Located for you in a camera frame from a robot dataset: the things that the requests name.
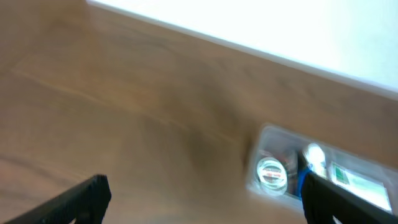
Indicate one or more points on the green round-logo small box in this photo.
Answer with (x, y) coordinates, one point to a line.
(272, 176)

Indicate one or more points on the blue fever patch packet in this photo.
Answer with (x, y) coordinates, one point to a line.
(300, 180)

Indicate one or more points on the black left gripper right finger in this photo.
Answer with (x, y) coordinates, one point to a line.
(324, 202)

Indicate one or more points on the black tube with white cap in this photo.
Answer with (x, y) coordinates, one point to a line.
(312, 158)

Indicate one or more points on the red Panadol box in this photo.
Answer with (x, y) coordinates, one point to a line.
(289, 161)

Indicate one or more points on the clear plastic container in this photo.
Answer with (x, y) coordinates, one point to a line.
(276, 139)

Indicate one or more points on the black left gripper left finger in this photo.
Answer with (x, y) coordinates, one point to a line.
(86, 202)

